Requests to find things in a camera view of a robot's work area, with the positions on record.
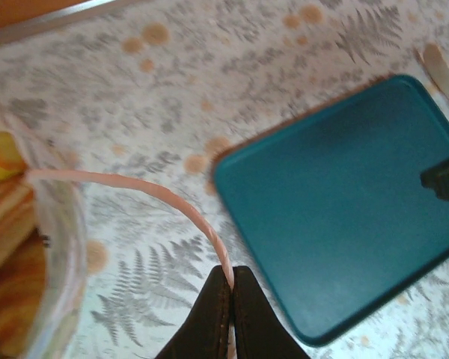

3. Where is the floral fern tablecloth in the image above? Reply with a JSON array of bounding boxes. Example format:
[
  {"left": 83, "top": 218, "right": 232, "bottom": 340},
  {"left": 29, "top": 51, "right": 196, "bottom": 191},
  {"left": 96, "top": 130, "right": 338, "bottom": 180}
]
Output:
[{"left": 0, "top": 0, "right": 449, "bottom": 359}]

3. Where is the long ridged fake bread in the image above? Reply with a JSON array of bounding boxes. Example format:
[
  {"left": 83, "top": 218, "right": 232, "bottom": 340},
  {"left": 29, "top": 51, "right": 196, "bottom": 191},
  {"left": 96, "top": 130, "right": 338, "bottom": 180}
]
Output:
[{"left": 0, "top": 239, "right": 49, "bottom": 358}]

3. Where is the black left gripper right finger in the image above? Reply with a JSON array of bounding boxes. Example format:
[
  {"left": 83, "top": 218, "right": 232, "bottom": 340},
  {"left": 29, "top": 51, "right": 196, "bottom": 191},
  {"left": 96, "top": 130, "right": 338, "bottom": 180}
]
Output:
[{"left": 233, "top": 265, "right": 312, "bottom": 359}]

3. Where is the cartoon animal paper bag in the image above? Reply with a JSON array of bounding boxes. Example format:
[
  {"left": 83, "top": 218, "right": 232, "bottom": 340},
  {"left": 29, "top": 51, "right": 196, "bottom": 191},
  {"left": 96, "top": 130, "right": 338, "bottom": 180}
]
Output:
[{"left": 0, "top": 93, "right": 236, "bottom": 359}]

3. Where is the long horizontal aluminium wall rail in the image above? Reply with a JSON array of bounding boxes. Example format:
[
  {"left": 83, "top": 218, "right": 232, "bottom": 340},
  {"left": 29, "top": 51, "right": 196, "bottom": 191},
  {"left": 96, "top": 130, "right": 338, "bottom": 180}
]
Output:
[{"left": 0, "top": 0, "right": 135, "bottom": 49}]

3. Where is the teal plastic tray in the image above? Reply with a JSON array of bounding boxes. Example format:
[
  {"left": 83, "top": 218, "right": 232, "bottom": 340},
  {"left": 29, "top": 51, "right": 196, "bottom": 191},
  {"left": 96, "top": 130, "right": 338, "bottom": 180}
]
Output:
[{"left": 212, "top": 73, "right": 449, "bottom": 347}]

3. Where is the round orange fake bun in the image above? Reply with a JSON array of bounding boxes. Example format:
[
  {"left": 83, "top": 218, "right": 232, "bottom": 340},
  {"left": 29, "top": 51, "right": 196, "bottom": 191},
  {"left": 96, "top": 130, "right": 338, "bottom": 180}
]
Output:
[{"left": 0, "top": 131, "right": 25, "bottom": 187}]

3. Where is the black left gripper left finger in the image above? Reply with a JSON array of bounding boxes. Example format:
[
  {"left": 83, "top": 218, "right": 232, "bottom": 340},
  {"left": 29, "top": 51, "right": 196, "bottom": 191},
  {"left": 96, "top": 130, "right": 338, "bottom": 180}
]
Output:
[{"left": 160, "top": 264, "right": 232, "bottom": 359}]

